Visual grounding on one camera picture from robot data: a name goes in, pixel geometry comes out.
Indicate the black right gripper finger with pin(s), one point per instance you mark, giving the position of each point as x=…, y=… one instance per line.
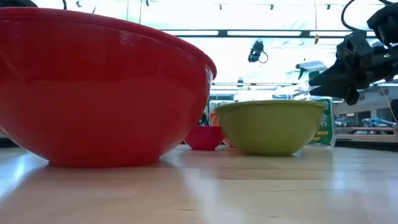
x=335, y=77
x=339, y=91

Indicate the green bowl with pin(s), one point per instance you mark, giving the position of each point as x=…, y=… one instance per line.
x=270, y=127

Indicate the orange bowl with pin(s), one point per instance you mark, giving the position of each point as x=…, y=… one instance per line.
x=214, y=119

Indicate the small pink bowl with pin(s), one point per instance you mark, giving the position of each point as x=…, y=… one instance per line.
x=203, y=137

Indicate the large red bowl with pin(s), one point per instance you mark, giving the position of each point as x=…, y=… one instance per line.
x=93, y=93

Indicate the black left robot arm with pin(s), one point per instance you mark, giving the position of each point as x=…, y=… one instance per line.
x=17, y=3

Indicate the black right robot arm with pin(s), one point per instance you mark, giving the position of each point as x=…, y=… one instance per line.
x=385, y=37

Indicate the wooden shelf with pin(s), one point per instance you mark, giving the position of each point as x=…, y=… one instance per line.
x=367, y=137

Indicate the spray bottle with green label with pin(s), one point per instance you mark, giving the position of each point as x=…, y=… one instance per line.
x=325, y=124

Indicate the black hanging camera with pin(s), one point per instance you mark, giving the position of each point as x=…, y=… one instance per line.
x=256, y=51

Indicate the black overhead frame bar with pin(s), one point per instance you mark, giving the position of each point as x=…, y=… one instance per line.
x=264, y=33

